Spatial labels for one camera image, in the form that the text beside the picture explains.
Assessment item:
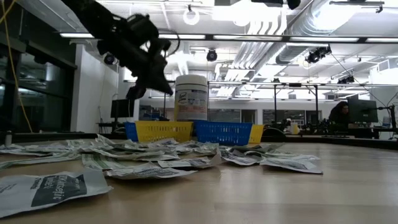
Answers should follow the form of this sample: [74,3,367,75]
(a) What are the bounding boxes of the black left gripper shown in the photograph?
[96,37,174,100]

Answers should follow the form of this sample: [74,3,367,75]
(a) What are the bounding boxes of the black computer monitor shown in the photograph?
[110,98,136,119]
[347,98,379,124]

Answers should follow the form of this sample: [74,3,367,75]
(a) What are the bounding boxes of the white disinfecting wipes canister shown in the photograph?
[174,74,209,122]

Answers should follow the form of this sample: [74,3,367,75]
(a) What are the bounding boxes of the yellow plastic basket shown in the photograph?
[134,120,194,144]
[248,124,265,144]

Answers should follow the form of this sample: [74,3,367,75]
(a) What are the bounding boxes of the blue plastic basket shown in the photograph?
[193,120,253,146]
[124,121,139,142]

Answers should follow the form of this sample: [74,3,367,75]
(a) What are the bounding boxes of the black beam with light strips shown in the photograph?
[58,32,398,44]

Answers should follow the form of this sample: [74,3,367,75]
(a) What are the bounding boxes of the background robot arms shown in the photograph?
[264,119,327,135]

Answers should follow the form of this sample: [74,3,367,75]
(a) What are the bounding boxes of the person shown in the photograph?
[328,101,351,125]

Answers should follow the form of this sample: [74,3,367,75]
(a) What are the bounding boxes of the black ceiling track light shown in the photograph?
[329,0,386,14]

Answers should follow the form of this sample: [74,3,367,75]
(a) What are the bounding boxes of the white ring light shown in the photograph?
[182,6,201,26]

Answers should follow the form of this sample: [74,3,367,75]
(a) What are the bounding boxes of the black aluminium table frame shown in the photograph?
[0,132,398,151]

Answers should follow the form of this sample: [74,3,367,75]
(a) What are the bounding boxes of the black metal stand frame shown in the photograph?
[272,82,320,125]

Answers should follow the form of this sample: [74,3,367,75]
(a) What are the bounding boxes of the yellow extension cable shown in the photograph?
[0,0,34,134]

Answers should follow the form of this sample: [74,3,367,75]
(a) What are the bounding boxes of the silver ceiling duct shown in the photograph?
[275,0,354,65]

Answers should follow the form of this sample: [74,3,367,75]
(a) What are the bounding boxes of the black ceiling camera cluster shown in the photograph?
[337,75,356,85]
[305,45,333,65]

